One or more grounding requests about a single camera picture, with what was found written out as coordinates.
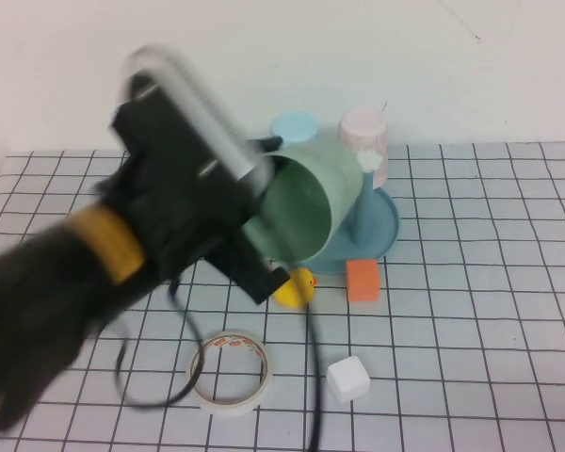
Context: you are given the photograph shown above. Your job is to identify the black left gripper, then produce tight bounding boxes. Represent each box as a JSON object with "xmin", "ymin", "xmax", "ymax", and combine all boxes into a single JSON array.
[{"xmin": 98, "ymin": 91, "xmax": 291, "ymax": 305}]

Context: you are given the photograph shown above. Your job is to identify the pale green plastic cup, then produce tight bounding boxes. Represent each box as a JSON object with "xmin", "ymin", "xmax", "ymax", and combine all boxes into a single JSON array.
[{"xmin": 239, "ymin": 140, "xmax": 366, "ymax": 265}]

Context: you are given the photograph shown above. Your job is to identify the light blue plastic cup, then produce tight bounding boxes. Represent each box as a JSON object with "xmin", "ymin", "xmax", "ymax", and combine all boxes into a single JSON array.
[{"xmin": 268, "ymin": 111, "xmax": 318, "ymax": 143}]

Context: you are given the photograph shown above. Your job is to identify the pale pink plastic cup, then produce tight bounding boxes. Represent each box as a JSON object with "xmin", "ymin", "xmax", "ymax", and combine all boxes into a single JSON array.
[{"xmin": 337, "ymin": 107, "xmax": 389, "ymax": 189}]

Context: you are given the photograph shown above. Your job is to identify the teal cup stand white knobs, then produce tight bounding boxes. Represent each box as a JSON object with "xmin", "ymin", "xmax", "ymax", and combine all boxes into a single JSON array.
[{"xmin": 263, "ymin": 150, "xmax": 401, "ymax": 275}]

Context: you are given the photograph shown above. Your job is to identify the yellow rubber duck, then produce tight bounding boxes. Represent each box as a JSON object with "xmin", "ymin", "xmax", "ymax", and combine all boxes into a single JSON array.
[{"xmin": 273, "ymin": 266, "xmax": 318, "ymax": 310}]

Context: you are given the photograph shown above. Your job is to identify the orange foam cube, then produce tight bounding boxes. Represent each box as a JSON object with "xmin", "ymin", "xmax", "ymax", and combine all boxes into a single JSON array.
[{"xmin": 346, "ymin": 258, "xmax": 381, "ymax": 302}]

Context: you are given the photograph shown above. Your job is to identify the white foam cube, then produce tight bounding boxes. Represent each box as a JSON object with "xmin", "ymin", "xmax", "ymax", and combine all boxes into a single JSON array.
[{"xmin": 327, "ymin": 355, "xmax": 372, "ymax": 404}]

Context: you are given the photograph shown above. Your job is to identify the white tape roll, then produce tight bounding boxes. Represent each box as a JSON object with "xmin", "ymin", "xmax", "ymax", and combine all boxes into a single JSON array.
[{"xmin": 187, "ymin": 331, "xmax": 274, "ymax": 418}]

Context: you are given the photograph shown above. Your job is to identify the grid pattern tablecloth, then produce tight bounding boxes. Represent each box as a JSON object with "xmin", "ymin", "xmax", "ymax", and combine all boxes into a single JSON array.
[{"xmin": 0, "ymin": 139, "xmax": 565, "ymax": 452}]

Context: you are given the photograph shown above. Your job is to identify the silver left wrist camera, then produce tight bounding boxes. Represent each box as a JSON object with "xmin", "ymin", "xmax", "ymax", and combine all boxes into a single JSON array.
[{"xmin": 121, "ymin": 42, "xmax": 277, "ymax": 192}]

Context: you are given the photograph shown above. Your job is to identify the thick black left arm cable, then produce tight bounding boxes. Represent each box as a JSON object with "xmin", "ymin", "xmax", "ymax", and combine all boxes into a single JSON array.
[{"xmin": 303, "ymin": 300, "xmax": 326, "ymax": 452}]

